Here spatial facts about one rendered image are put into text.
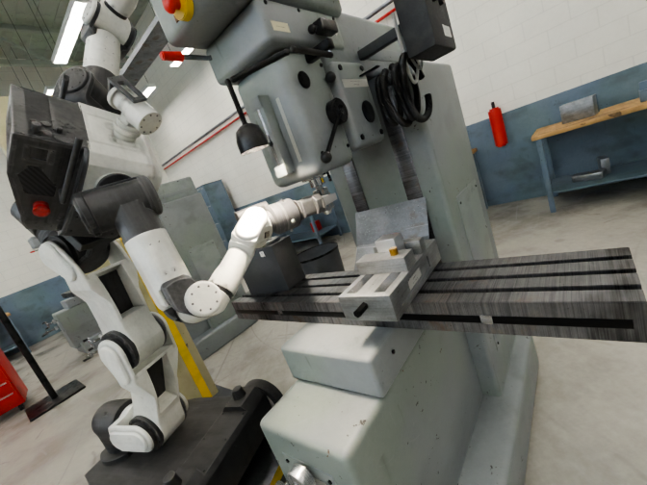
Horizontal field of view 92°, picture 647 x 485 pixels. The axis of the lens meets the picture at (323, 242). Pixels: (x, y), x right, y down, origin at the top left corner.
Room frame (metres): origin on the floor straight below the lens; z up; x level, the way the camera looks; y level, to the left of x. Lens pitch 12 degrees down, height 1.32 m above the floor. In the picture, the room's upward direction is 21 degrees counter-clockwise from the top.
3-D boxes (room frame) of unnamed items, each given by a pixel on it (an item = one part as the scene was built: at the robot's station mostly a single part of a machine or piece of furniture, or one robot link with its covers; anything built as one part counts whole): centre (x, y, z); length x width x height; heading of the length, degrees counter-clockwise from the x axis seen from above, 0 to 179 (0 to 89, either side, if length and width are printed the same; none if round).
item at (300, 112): (0.98, -0.05, 1.47); 0.21 x 0.19 x 0.32; 48
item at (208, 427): (1.06, 0.82, 0.59); 0.64 x 0.52 x 0.33; 66
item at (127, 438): (1.07, 0.85, 0.68); 0.21 x 0.20 x 0.13; 66
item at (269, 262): (1.26, 0.24, 1.04); 0.22 x 0.12 x 0.20; 55
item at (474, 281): (0.94, -0.08, 0.90); 1.24 x 0.23 x 0.08; 48
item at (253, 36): (1.00, -0.08, 1.68); 0.34 x 0.24 x 0.10; 138
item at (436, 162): (1.43, -0.47, 0.78); 0.50 x 0.47 x 1.56; 138
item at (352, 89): (1.11, -0.18, 1.47); 0.24 x 0.19 x 0.26; 48
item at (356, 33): (1.34, -0.38, 1.66); 0.80 x 0.23 x 0.20; 138
